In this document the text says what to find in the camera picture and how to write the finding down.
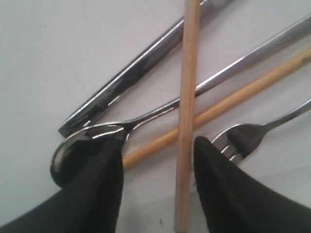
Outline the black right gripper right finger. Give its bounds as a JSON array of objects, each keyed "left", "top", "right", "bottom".
[{"left": 193, "top": 136, "right": 311, "bottom": 233}]

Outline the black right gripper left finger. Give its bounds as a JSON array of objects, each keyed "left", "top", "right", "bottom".
[{"left": 0, "top": 139, "right": 124, "bottom": 233}]

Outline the wooden chopstick across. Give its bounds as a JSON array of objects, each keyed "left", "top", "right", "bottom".
[{"left": 174, "top": 0, "right": 200, "bottom": 233}]

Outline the steel table knife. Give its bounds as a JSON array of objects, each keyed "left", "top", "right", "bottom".
[{"left": 57, "top": 0, "right": 234, "bottom": 139}]

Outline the steel spoon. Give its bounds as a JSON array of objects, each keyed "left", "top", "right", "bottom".
[{"left": 50, "top": 15, "right": 311, "bottom": 187}]

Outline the steel fork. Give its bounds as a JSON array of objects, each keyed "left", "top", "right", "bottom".
[{"left": 211, "top": 100, "right": 311, "bottom": 164}]

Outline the wooden chopstick lying lengthwise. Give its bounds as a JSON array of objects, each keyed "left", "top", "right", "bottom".
[{"left": 123, "top": 48, "right": 311, "bottom": 170}]

